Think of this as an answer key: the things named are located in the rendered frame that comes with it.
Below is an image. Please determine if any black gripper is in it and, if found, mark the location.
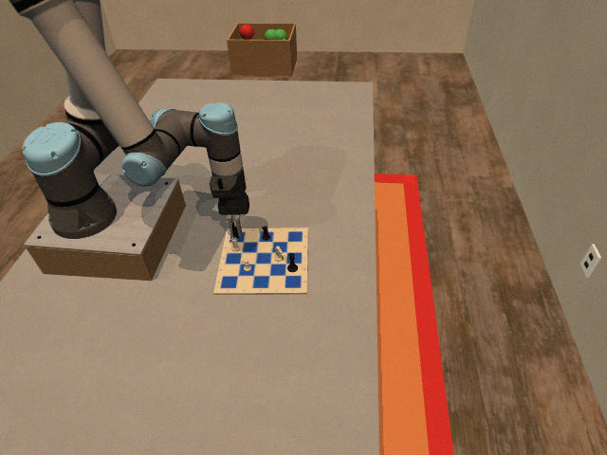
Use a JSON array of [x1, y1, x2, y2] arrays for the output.
[[209, 152, 249, 237]]

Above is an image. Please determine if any blue and cream chessboard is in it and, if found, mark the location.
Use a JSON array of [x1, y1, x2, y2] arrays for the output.
[[213, 227, 308, 295]]

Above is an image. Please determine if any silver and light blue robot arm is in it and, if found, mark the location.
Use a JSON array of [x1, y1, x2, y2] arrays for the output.
[[9, 0, 241, 239]]

